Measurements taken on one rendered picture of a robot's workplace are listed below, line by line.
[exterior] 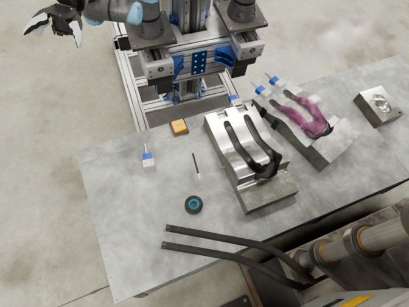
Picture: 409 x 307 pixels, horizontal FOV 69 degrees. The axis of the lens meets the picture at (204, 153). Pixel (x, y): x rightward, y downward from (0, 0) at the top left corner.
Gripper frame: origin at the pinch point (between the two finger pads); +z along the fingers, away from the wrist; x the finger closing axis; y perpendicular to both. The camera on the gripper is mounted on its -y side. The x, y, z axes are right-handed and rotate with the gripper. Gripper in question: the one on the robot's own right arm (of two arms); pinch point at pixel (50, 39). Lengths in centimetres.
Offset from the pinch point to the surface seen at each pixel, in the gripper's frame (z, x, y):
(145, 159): 6, -30, 57
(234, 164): 5, -69, 44
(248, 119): -22, -75, 48
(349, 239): 40, -92, 5
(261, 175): 6, -83, 48
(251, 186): 12, -79, 49
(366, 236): 40, -94, 0
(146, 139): -7, -28, 62
